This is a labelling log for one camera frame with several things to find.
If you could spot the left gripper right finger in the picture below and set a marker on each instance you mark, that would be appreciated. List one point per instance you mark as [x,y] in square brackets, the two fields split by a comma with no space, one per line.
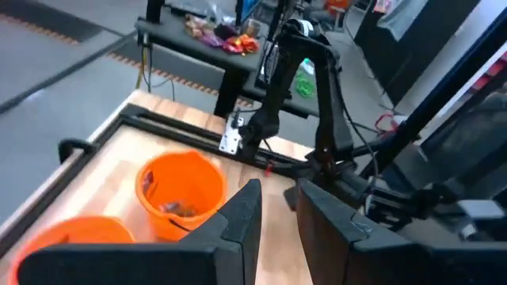
[376,265]

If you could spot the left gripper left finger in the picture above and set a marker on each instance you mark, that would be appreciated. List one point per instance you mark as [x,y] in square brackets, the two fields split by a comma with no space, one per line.
[158,265]

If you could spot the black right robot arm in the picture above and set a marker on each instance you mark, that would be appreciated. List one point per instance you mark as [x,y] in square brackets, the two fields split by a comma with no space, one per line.
[330,118]

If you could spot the dark wrapped candy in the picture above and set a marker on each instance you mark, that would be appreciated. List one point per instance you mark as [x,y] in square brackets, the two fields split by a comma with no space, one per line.
[176,208]

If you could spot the orange candy wrapper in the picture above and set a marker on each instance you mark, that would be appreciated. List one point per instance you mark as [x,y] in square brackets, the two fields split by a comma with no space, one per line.
[247,43]

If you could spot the purple candy packet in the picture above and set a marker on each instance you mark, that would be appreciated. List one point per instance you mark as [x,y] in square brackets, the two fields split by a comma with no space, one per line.
[147,183]

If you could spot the purple candy wrapper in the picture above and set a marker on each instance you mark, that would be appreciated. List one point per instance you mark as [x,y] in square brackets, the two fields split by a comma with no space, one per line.
[212,39]

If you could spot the tan candy wrapper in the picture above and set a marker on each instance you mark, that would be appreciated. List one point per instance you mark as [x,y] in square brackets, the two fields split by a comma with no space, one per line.
[194,25]

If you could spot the clear plastic bottle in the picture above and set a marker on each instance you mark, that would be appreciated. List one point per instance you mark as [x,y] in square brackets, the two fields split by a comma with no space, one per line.
[309,66]

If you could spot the clear jar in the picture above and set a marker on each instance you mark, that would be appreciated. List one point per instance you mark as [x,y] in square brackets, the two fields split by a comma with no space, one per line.
[252,27]

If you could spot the black side table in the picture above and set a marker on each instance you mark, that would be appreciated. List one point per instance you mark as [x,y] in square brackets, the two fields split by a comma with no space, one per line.
[186,37]

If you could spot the black curved hook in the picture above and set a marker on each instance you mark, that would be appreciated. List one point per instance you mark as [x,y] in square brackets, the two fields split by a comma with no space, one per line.
[65,144]

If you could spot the black cabinet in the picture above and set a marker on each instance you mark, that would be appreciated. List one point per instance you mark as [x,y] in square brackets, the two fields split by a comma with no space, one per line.
[416,47]

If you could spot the black floor mat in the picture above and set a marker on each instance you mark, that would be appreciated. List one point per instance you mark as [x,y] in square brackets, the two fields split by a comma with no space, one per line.
[51,21]

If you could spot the silver metal bracket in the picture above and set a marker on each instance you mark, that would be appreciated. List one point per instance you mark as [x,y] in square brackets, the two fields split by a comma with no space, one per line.
[230,138]

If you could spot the black frame rail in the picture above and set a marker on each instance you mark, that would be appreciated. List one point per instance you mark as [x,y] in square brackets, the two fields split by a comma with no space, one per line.
[178,132]
[31,214]

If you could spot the black frame post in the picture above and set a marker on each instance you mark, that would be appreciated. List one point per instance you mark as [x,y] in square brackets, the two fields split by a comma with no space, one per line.
[435,99]

